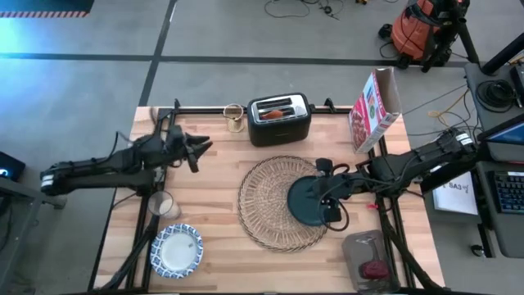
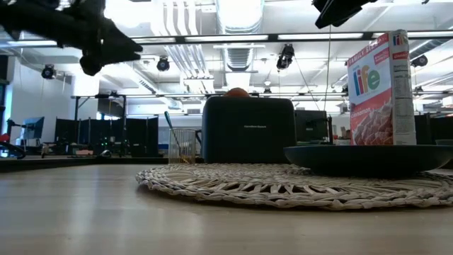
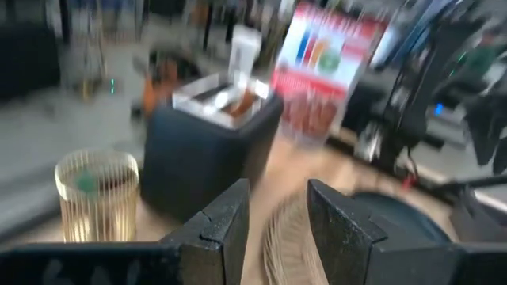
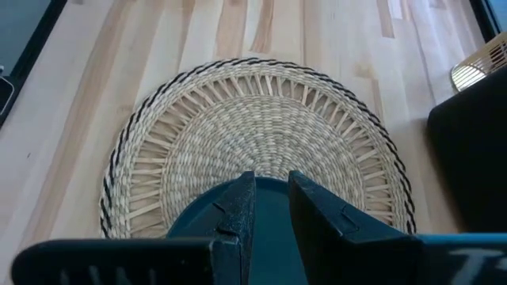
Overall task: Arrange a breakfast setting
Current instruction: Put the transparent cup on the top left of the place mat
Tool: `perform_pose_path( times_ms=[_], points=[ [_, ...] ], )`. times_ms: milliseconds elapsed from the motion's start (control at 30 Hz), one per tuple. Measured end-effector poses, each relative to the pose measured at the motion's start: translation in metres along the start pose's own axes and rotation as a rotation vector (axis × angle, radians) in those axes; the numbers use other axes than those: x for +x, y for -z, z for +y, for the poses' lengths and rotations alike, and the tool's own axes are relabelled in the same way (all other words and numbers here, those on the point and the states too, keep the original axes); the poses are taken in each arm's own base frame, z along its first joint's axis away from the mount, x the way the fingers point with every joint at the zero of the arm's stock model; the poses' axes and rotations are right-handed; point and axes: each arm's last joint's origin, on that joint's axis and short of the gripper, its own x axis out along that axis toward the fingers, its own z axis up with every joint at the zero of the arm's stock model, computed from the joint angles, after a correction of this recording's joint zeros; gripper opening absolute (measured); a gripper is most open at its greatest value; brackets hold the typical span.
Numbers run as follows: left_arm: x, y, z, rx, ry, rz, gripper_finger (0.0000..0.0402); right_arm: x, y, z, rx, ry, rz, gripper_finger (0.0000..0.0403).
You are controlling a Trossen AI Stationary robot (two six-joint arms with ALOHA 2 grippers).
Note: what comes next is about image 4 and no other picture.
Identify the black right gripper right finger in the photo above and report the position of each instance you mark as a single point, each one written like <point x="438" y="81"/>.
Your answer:
<point x="336" y="245"/>

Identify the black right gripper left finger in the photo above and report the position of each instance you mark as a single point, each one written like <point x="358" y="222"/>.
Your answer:
<point x="233" y="245"/>

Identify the dark teal plate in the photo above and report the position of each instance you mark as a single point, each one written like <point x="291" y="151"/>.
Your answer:
<point x="273" y="229"/>

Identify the round woven straw placemat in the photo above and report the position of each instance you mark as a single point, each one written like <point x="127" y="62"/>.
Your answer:
<point x="257" y="126"/>

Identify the black two-slot toaster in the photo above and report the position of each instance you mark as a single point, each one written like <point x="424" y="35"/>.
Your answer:
<point x="467" y="158"/>

